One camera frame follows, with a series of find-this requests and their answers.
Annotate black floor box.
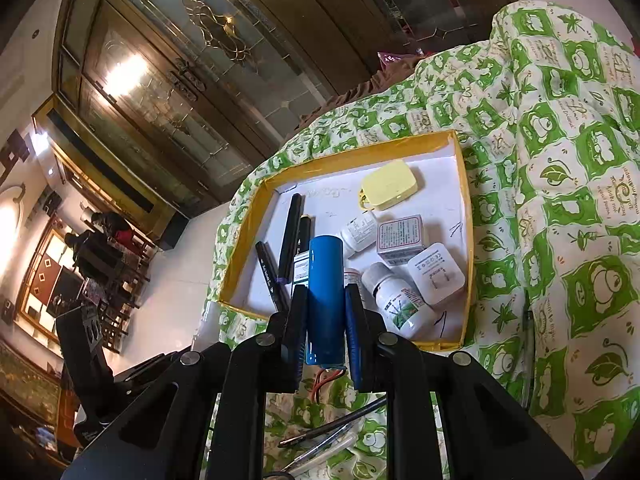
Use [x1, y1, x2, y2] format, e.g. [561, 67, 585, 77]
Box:
[157, 212, 189, 252]

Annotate black marker purple cap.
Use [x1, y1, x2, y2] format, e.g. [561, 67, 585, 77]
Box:
[277, 194, 304, 282]

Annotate green printed blanket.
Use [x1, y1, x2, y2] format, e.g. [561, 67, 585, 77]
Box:
[207, 0, 640, 480]

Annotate teal white medicine box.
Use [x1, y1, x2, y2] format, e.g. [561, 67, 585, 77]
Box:
[292, 254, 311, 287]

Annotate white bottle green label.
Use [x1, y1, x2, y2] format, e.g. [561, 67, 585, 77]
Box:
[361, 262, 438, 340]

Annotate white bottle black print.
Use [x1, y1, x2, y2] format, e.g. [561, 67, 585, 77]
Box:
[341, 211, 379, 253]

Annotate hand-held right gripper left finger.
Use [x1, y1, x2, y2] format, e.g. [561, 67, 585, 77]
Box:
[62, 284, 308, 480]

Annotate clear ballpoint pen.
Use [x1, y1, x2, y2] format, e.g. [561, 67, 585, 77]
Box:
[286, 424, 360, 475]

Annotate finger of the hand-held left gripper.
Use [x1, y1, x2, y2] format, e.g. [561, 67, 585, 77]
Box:
[112, 350, 193, 397]

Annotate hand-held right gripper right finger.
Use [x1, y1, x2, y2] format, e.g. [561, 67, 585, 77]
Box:
[345, 283, 584, 480]

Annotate black marker green cap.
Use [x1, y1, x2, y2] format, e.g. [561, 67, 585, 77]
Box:
[297, 216, 314, 258]

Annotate pink plastic bag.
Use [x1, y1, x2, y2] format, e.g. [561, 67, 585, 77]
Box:
[377, 50, 426, 68]

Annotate white power adapter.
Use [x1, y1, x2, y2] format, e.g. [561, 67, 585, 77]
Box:
[406, 242, 467, 307]

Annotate white pink-bordered medicine box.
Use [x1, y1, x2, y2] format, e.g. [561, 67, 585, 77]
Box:
[376, 215, 426, 267]

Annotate gold framed wall panel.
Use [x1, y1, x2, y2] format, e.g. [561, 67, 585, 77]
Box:
[15, 217, 90, 343]

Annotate brown wooden glass doors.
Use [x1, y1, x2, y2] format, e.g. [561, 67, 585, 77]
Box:
[52, 0, 516, 221]

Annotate white tray yellow taped edge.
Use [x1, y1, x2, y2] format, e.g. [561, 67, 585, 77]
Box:
[215, 130, 476, 353]

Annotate dark wooden chair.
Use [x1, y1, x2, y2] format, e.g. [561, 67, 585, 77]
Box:
[100, 260, 152, 356]

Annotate black marker yellow cap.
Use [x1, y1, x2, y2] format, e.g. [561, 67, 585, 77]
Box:
[255, 241, 292, 312]

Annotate yellow square case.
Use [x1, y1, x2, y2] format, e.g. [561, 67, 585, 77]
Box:
[359, 160, 420, 211]

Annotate blue battery pack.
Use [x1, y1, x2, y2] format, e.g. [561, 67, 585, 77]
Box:
[305, 235, 348, 403]

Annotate black pen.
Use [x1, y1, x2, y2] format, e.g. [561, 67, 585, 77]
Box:
[277, 395, 388, 448]

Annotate brown fuzzy blanket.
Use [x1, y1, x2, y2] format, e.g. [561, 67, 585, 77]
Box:
[295, 52, 441, 131]

